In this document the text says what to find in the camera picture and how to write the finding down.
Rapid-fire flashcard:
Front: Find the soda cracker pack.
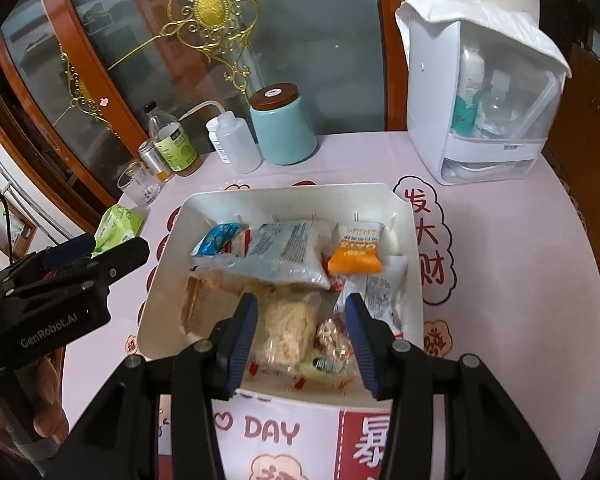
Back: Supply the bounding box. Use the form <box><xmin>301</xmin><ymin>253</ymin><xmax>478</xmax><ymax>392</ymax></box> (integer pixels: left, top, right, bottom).
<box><xmin>181</xmin><ymin>268</ymin><xmax>274</xmax><ymax>337</ymax></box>

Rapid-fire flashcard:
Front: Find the grey white snack bag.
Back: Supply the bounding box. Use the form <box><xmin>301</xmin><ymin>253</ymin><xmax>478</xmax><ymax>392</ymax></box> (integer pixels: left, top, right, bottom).
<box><xmin>226</xmin><ymin>220</ymin><xmax>336</xmax><ymax>289</ymax></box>

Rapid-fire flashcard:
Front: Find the left human hand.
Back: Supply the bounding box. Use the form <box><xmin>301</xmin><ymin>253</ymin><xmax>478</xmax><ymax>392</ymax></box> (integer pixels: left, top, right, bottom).
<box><xmin>0</xmin><ymin>356</ymin><xmax>69</xmax><ymax>477</ymax></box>

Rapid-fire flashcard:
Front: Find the green tissue pack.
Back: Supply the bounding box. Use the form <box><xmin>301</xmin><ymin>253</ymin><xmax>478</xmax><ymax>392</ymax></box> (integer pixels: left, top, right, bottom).
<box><xmin>92</xmin><ymin>205</ymin><xmax>145</xmax><ymax>257</ymax></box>

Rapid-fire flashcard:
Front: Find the small clear glass cup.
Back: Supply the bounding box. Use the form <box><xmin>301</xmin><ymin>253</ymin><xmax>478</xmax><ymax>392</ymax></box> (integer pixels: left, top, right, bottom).
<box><xmin>117</xmin><ymin>160</ymin><xmax>161</xmax><ymax>206</ymax></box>

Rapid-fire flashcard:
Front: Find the blue white candy packet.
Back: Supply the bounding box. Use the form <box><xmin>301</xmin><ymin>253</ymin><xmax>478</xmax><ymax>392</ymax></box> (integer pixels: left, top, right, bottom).
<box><xmin>192</xmin><ymin>222</ymin><xmax>247</xmax><ymax>258</ymax></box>

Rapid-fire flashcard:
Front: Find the small metal can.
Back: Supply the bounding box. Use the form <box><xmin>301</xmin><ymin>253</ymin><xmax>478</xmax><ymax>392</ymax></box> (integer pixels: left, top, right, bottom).
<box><xmin>137</xmin><ymin>139</ymin><xmax>174</xmax><ymax>183</ymax></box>

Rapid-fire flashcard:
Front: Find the green label glass bottle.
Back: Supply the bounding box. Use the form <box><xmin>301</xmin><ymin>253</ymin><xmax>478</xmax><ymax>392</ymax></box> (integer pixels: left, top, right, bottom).
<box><xmin>143</xmin><ymin>101</ymin><xmax>201</xmax><ymax>177</ymax></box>

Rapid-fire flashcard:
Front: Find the rice cracker clear packet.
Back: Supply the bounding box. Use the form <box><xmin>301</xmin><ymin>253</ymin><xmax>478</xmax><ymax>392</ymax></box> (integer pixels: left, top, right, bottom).
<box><xmin>252</xmin><ymin>289</ymin><xmax>322</xmax><ymax>370</ymax></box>

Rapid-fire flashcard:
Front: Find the green snack packet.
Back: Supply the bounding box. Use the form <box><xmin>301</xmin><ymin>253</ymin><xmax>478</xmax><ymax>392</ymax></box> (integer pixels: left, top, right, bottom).
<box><xmin>294</xmin><ymin>349</ymin><xmax>358</xmax><ymax>382</ymax></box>

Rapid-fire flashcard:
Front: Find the pink cartoon tablecloth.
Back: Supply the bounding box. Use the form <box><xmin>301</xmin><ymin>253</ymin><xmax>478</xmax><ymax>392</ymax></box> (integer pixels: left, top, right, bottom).
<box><xmin>62</xmin><ymin>132</ymin><xmax>600</xmax><ymax>479</ymax></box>

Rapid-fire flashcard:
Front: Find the red white barcode snack packet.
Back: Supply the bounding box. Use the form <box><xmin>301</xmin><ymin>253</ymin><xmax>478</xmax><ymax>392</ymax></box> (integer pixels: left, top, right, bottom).
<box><xmin>334</xmin><ymin>256</ymin><xmax>408</xmax><ymax>336</ymax></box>

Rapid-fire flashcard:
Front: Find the nut date clear packet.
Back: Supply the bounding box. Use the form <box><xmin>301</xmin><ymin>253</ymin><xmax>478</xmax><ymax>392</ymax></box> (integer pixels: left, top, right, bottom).
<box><xmin>316</xmin><ymin>316</ymin><xmax>354</xmax><ymax>366</ymax></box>

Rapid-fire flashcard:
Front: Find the white squeeze bottle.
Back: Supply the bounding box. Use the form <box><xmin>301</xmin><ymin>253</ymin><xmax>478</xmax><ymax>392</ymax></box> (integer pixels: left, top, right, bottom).
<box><xmin>178</xmin><ymin>101</ymin><xmax>263</xmax><ymax>174</ymax></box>

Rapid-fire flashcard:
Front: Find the red wrapped candy packet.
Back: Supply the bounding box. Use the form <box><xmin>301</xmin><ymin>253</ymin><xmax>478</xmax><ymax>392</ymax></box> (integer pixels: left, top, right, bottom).
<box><xmin>321</xmin><ymin>255</ymin><xmax>348</xmax><ymax>292</ymax></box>

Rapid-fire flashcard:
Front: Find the orange white snack packet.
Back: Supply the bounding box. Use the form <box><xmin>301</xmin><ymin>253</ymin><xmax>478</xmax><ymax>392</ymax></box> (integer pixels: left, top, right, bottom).
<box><xmin>331</xmin><ymin>221</ymin><xmax>384</xmax><ymax>274</ymax></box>

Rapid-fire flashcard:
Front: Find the light blue canister brown lid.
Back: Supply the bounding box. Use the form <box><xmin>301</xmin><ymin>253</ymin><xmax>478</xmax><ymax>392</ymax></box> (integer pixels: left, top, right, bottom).
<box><xmin>249</xmin><ymin>82</ymin><xmax>317</xmax><ymax>166</ymax></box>

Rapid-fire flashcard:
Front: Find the white desktop storage cabinet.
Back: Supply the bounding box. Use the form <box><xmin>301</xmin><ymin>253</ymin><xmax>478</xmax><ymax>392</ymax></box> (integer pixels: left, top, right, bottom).
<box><xmin>396</xmin><ymin>0</ymin><xmax>571</xmax><ymax>185</ymax></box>

